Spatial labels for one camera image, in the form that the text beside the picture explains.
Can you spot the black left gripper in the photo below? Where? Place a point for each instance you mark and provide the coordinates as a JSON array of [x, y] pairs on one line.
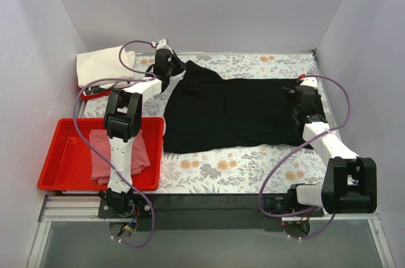
[[173, 65]]

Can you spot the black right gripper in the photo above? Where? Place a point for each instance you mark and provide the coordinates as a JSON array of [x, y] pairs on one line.
[[287, 99]]

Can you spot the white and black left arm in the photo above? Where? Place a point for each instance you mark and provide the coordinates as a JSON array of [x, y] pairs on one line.
[[122, 121]]

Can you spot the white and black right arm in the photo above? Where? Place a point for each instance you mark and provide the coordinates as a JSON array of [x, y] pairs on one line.
[[350, 182]]

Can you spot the folded cream white t-shirt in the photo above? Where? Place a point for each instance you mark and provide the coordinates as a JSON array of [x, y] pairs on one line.
[[101, 64]]

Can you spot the small red tray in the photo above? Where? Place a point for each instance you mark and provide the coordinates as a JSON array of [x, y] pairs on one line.
[[94, 92]]

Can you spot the floral patterned table mat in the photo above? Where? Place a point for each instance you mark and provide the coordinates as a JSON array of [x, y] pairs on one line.
[[243, 170]]

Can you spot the folded black white striped t-shirt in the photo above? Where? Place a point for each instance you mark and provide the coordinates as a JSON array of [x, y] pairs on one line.
[[116, 85]]

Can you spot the pink t-shirt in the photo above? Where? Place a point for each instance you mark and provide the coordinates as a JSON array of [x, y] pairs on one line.
[[101, 170]]

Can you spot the large red plastic tray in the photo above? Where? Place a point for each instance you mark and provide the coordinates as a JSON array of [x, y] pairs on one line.
[[68, 163]]

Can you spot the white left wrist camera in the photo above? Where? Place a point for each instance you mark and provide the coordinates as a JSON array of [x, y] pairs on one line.
[[163, 44]]

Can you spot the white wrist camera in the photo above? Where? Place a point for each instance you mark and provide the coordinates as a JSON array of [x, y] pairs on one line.
[[163, 44], [308, 81]]

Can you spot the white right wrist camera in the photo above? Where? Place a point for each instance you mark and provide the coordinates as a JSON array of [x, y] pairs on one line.
[[308, 81]]

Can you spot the aluminium frame rail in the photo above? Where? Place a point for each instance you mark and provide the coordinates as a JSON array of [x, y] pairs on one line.
[[79, 208]]

